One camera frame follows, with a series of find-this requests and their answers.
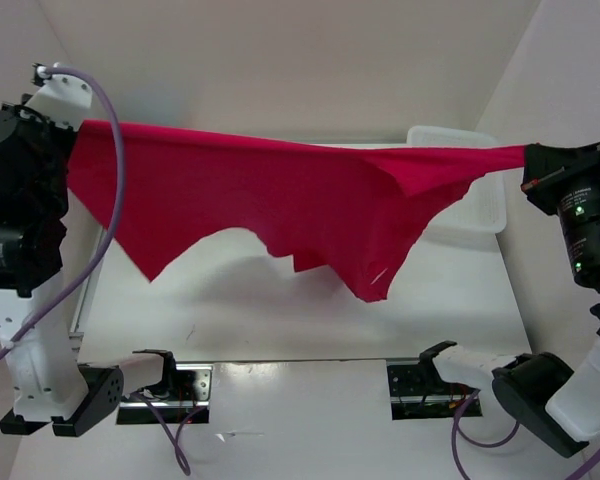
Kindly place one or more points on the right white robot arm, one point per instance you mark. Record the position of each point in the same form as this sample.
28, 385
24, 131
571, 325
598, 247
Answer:
559, 405

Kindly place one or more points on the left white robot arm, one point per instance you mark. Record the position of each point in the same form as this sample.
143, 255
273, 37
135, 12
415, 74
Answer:
51, 388

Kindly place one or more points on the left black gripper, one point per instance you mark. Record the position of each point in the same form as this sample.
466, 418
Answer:
29, 119

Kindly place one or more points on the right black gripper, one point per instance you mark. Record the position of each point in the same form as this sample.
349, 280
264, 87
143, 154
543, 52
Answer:
544, 165

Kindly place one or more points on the white plastic basket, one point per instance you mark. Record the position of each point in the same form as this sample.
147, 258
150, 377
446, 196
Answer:
482, 210

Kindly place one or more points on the pink t shirt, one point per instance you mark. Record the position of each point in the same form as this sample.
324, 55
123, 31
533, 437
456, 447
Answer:
357, 211

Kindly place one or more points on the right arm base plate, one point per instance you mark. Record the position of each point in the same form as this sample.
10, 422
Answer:
416, 396

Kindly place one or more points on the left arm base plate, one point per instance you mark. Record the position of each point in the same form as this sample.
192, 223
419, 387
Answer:
184, 400

